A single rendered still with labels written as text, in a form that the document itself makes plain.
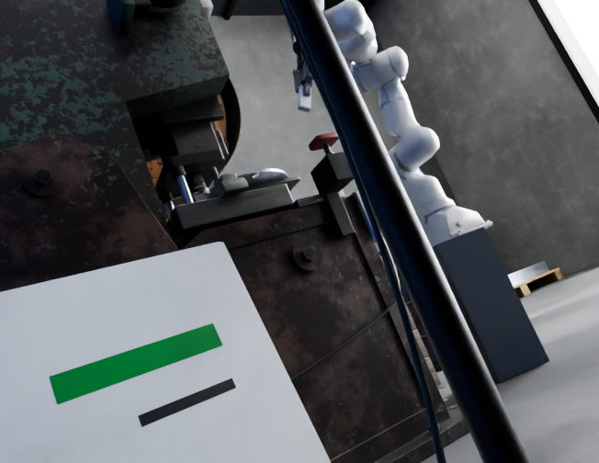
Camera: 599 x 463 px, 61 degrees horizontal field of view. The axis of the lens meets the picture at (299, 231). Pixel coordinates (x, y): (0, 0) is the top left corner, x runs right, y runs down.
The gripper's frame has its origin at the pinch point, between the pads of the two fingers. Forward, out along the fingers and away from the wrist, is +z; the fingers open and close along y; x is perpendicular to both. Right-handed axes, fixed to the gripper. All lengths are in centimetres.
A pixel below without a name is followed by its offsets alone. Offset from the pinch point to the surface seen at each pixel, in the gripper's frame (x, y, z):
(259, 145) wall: -98, 363, -236
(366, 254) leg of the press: -21.1, 7.0, 36.2
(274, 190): 2.9, 10.7, 22.1
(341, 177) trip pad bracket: -9.0, -2.7, 22.2
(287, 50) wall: -124, 363, -383
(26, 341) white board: 48, 2, 67
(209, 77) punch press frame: 22.1, 13.4, -8.9
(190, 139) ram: 23.1, 25.4, 3.6
